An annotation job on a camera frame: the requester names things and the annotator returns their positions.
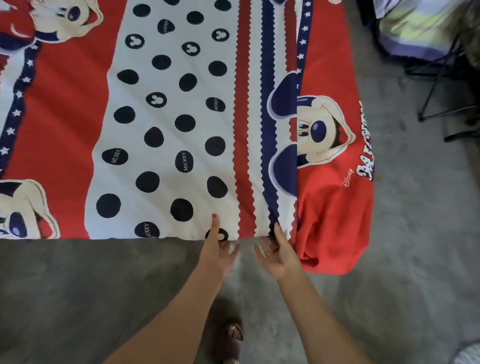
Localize person's right hand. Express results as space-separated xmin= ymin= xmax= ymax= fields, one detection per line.
xmin=253 ymin=221 xmax=305 ymax=283

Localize person's left hand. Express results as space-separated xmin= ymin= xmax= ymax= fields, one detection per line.
xmin=197 ymin=212 xmax=242 ymax=278

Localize cartoon print bed sheet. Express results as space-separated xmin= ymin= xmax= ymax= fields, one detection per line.
xmin=0 ymin=0 xmax=376 ymax=277

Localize person's left forearm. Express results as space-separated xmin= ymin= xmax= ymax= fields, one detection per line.
xmin=103 ymin=261 xmax=226 ymax=364

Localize person's right forearm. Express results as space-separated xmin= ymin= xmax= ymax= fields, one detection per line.
xmin=277 ymin=266 xmax=372 ymax=364

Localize person's left leg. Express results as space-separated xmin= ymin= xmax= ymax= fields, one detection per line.
xmin=223 ymin=323 xmax=244 ymax=364

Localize purple left slipper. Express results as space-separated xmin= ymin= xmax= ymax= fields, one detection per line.
xmin=221 ymin=320 xmax=245 ymax=364

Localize pale yellow lavender cloth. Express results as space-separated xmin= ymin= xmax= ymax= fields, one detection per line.
xmin=373 ymin=0 xmax=470 ymax=65

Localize black folding chair frame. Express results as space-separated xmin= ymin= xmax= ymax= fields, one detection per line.
xmin=403 ymin=31 xmax=480 ymax=143

